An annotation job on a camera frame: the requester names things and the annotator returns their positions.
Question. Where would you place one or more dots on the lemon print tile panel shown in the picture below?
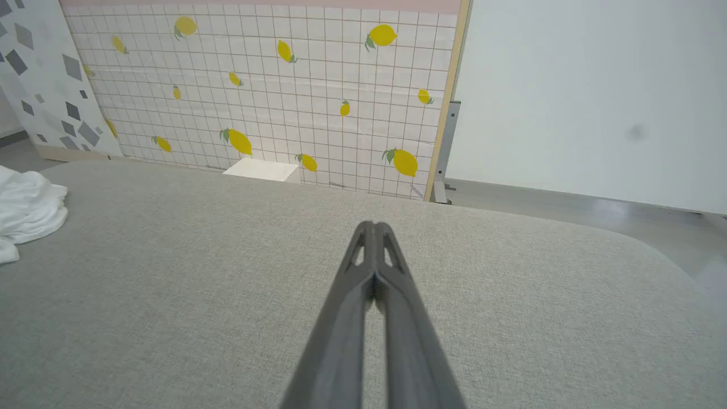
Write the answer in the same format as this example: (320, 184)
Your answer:
(341, 68)

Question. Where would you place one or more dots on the grey terrazzo pattern panel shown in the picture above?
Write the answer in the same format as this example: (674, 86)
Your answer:
(40, 74)

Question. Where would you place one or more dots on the grey metal panel stand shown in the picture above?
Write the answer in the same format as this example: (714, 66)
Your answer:
(447, 147)

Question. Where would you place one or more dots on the white cloth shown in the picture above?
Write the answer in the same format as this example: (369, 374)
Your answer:
(25, 210)

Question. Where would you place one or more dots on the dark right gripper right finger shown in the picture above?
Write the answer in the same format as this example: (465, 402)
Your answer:
(409, 329)

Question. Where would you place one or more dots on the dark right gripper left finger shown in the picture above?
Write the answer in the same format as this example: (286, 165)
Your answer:
(341, 318)

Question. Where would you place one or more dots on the white rectangular box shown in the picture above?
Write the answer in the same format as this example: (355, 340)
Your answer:
(264, 169)

